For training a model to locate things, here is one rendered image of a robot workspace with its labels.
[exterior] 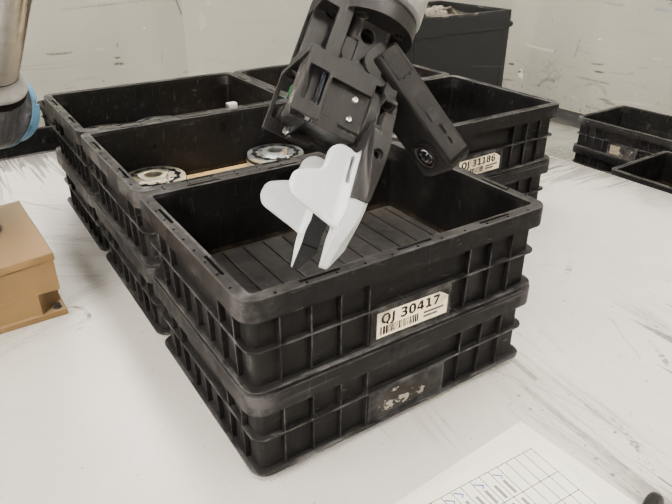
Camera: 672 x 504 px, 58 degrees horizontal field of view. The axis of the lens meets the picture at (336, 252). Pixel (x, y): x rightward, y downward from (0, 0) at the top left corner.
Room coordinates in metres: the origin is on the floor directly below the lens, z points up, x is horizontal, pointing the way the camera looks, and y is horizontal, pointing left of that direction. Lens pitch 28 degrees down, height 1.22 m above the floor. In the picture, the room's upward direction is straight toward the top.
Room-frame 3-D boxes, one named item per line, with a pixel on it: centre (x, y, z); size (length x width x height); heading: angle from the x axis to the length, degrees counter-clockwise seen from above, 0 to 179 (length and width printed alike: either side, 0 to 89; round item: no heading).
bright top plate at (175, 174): (0.93, 0.29, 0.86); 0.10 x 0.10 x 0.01
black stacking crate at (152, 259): (0.93, 0.16, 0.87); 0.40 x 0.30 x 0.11; 123
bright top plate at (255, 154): (1.05, 0.11, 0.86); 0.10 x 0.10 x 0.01
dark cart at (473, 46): (2.88, -0.40, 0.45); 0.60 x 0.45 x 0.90; 125
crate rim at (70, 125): (1.18, 0.32, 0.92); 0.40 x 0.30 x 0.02; 123
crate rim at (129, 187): (0.93, 0.16, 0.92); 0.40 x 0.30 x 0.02; 123
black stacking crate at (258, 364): (0.68, 0.00, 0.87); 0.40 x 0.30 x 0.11; 123
